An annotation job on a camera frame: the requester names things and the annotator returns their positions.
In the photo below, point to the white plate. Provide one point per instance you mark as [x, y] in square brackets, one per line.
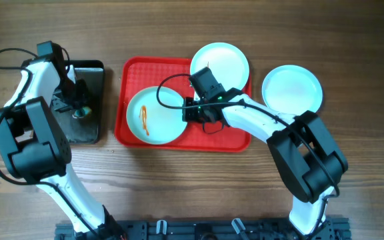
[154, 116]
[228, 66]
[292, 89]

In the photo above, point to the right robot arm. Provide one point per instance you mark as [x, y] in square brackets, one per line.
[307, 158]

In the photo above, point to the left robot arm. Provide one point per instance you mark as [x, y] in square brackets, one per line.
[34, 149]

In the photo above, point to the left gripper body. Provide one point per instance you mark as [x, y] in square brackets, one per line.
[67, 96]

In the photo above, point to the green scrubbing sponge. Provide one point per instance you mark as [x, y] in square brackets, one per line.
[82, 112]

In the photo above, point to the black metal tray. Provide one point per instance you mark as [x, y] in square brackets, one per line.
[86, 130]

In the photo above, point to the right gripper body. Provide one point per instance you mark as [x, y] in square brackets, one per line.
[196, 114]

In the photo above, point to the red plastic tray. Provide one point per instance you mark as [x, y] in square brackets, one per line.
[141, 72]

